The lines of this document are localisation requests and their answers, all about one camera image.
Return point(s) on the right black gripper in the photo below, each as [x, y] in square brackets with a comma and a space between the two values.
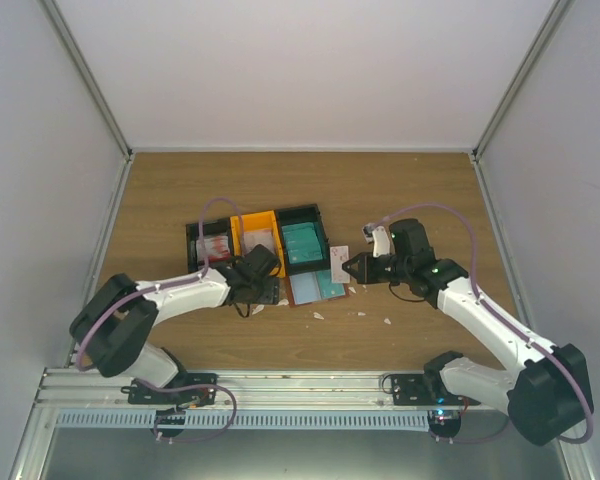
[366, 274]

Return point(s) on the right aluminium frame post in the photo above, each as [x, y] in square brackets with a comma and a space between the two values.
[547, 30]

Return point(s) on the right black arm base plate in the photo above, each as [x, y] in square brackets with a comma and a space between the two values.
[415, 389]

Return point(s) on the red white card stack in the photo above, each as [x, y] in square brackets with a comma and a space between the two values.
[214, 247]

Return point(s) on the brown leather card holder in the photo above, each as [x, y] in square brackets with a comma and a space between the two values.
[302, 289]

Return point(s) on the teal white credit card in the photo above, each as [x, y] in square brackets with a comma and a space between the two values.
[327, 288]

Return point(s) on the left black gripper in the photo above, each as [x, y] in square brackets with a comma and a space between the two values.
[271, 294]

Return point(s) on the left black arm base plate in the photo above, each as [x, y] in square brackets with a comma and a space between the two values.
[191, 388]

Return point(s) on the white pink card stack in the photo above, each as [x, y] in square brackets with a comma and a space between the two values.
[262, 237]

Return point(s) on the left aluminium frame post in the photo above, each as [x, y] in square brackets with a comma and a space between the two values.
[68, 41]

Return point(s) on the aluminium mounting rail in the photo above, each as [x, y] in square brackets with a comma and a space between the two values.
[253, 389]

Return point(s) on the yellow card bin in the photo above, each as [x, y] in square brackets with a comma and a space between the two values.
[254, 229]

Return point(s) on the grey slotted cable duct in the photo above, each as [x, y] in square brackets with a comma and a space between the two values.
[248, 420]

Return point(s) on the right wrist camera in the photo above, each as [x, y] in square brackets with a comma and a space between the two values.
[377, 236]

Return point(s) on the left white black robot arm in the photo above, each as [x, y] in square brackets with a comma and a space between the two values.
[112, 330]

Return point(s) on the black card bin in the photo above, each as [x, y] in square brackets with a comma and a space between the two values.
[221, 226]
[301, 214]

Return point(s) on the white pink credit card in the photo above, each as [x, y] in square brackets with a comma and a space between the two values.
[338, 256]

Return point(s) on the teal card stack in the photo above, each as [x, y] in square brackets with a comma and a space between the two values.
[302, 243]

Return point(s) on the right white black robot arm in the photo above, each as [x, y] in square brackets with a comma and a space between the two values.
[542, 388]

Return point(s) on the aluminium frame post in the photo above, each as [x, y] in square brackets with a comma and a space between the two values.
[547, 30]
[68, 41]

